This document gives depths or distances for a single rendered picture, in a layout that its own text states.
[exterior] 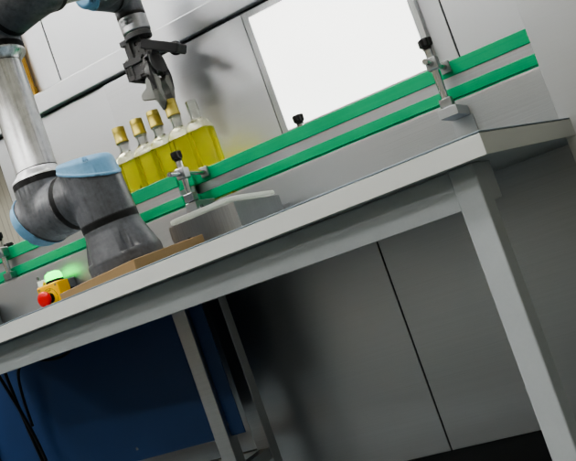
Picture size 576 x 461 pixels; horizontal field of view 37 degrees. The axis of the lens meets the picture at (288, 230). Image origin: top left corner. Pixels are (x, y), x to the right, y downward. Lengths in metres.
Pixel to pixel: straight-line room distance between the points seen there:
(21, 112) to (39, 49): 0.86
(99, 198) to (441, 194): 0.69
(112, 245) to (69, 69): 1.04
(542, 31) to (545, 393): 0.71
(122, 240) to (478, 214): 0.71
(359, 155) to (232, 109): 0.47
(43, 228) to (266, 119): 0.72
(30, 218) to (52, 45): 0.96
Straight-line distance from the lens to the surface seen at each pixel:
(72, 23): 2.61
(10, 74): 1.86
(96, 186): 1.67
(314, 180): 1.98
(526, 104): 1.85
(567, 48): 1.68
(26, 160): 1.81
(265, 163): 2.05
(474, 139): 1.21
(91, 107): 2.55
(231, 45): 2.28
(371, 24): 2.14
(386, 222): 1.32
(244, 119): 2.26
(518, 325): 1.27
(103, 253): 1.66
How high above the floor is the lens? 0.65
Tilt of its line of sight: 3 degrees up
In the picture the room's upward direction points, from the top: 20 degrees counter-clockwise
